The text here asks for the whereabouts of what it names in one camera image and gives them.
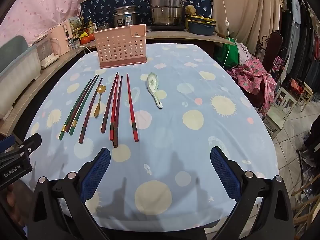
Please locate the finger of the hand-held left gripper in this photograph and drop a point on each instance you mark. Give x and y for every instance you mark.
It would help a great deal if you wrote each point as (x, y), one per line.
(6, 143)
(32, 142)

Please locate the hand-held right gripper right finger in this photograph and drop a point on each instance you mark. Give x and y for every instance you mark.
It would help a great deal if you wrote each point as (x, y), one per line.
(225, 173)

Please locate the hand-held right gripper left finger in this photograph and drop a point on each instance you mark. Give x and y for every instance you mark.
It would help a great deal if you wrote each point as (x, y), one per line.
(96, 173)

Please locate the dark brown chopstick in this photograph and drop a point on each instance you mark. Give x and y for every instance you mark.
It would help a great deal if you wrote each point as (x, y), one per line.
(116, 140)

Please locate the green and red chopstick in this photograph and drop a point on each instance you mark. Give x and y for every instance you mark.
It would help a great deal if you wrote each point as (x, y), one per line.
(75, 110)
(78, 120)
(72, 120)

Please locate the dark maroon chopstick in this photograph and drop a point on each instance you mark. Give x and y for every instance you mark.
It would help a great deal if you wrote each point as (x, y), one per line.
(110, 102)
(91, 110)

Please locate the gold flower spoon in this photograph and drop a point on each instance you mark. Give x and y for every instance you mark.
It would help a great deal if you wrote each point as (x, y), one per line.
(100, 89)

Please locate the white floral ceramic spoon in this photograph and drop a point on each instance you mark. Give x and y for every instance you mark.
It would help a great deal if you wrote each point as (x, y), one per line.
(152, 81)

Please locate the pink perforated utensil basket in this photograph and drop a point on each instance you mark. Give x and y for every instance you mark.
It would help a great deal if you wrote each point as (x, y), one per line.
(120, 47)

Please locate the white storage box teal lid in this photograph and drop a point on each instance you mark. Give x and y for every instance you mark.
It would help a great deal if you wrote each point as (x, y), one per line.
(15, 80)

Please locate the blue spotted tablecloth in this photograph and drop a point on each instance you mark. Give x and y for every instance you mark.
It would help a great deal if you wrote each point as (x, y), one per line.
(175, 130)

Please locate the white stool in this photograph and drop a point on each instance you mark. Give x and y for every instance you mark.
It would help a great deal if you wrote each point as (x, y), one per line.
(277, 112)

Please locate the white countertop appliance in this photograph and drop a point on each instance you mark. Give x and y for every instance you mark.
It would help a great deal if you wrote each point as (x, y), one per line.
(45, 52)

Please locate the dark cloth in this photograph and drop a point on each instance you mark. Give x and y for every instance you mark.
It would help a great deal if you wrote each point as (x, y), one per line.
(313, 137)

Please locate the pink floral cloth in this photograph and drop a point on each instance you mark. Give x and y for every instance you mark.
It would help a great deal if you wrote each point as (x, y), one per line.
(252, 80)

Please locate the pink kitchen appliance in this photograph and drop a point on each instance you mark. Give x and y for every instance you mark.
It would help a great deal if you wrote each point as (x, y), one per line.
(57, 37)

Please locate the wooden stool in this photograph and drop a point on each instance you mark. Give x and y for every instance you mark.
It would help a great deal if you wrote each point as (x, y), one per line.
(306, 93)

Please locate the red tomato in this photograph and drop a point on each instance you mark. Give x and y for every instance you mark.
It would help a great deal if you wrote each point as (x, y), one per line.
(91, 37)
(84, 40)

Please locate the green bag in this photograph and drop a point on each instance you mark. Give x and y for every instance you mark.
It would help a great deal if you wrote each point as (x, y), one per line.
(228, 55)

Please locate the dark glass bottle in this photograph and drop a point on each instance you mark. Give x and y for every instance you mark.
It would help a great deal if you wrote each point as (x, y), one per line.
(82, 25)

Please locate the yellow label sauce bottle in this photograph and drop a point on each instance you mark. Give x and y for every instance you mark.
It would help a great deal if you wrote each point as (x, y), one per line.
(90, 26)

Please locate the small lidded pot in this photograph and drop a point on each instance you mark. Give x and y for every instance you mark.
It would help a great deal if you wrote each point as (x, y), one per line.
(103, 27)

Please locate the pink floral sheet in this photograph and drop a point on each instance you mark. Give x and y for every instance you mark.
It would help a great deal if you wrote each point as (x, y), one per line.
(37, 5)

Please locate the dark wooden chair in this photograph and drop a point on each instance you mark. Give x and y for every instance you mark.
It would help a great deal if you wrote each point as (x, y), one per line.
(273, 45)

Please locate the dark blue rectangular basin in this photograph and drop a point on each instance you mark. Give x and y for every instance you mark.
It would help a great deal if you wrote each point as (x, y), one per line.
(201, 29)

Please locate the row of hanging clothes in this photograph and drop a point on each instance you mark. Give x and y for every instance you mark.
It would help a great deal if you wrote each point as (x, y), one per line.
(300, 42)

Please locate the silver rice cooker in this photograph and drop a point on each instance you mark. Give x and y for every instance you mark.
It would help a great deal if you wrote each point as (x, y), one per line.
(125, 17)

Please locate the yellow rimmed container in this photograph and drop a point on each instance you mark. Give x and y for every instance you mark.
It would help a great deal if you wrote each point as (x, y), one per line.
(200, 18)

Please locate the black induction cooktop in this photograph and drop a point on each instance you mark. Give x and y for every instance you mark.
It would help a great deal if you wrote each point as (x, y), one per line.
(167, 27)

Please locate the beige curtain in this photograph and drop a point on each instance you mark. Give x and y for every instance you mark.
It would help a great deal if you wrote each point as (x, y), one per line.
(250, 10)

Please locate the brown fuzzy item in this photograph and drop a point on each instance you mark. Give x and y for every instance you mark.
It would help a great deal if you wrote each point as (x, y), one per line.
(190, 9)

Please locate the stainless steel steamer pot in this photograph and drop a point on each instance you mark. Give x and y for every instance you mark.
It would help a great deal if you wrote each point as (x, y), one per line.
(166, 10)

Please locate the wooden frame pieces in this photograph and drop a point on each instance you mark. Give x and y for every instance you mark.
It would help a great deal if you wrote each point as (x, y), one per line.
(307, 197)

